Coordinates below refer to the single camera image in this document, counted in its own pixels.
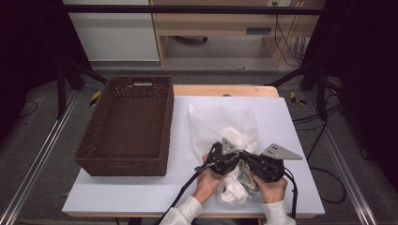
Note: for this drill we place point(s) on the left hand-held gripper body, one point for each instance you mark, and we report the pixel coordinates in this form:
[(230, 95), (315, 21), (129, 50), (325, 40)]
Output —
[(220, 159)]

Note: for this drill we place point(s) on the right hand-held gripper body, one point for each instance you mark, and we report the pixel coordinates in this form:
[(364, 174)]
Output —
[(269, 168)]

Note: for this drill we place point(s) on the white garment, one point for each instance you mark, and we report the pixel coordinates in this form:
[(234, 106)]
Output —
[(234, 187)]

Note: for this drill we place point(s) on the white mesh laundry bag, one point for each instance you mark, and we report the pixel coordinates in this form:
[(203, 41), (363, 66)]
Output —
[(212, 125)]

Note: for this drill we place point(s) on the brown woven basket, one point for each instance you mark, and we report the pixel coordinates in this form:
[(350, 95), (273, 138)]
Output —
[(125, 125)]

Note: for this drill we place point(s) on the person's right hand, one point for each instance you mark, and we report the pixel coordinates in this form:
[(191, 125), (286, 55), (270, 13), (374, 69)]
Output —
[(270, 190)]

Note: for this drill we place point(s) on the person's left hand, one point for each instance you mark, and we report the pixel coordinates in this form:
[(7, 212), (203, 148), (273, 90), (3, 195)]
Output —
[(208, 184)]

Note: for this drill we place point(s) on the white table board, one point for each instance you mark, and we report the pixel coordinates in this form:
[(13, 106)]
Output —
[(281, 118)]

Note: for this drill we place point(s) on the black metal stand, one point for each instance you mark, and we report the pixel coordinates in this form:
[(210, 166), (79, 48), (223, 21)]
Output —
[(61, 87), (320, 90)]

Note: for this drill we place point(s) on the black curtain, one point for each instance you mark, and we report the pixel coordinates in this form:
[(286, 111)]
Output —
[(366, 78), (28, 40)]

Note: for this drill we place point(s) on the wooden desk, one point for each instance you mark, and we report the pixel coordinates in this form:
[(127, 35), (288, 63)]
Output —
[(219, 22)]

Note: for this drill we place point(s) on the black horizontal bar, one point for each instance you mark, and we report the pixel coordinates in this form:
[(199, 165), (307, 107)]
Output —
[(187, 9)]

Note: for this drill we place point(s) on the white cabinet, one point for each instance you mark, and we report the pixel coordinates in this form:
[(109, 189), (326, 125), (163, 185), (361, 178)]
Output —
[(115, 34)]

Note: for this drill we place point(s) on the aluminium floor rail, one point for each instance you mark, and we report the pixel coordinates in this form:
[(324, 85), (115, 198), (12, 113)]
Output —
[(347, 175), (37, 159)]

